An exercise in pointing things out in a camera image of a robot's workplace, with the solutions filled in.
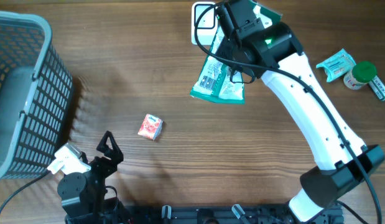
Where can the grey plastic basket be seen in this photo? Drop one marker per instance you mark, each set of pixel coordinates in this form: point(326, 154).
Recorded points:
point(36, 91)

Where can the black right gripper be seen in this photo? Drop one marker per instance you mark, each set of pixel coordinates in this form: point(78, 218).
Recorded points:
point(222, 47)

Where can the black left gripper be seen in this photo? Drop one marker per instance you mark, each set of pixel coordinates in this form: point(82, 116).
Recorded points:
point(115, 154)

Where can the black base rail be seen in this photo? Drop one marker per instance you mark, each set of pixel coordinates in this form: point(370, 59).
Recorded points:
point(270, 213)

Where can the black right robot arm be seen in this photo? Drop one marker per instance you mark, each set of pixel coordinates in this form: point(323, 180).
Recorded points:
point(343, 161)

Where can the large green 3M package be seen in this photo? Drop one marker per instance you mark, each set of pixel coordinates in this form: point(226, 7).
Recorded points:
point(214, 84)

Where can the red tissue pack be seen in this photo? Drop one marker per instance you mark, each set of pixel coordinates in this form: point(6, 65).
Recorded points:
point(150, 127)

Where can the white barcode scanner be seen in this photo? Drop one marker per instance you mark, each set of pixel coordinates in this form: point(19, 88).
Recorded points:
point(208, 24)

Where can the green lid jar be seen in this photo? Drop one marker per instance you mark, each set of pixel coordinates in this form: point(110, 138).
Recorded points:
point(360, 75)

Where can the light green wipes pack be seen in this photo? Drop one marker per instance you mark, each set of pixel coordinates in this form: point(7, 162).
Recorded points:
point(337, 65)

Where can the small green box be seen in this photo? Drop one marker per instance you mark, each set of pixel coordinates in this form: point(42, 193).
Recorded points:
point(378, 88)

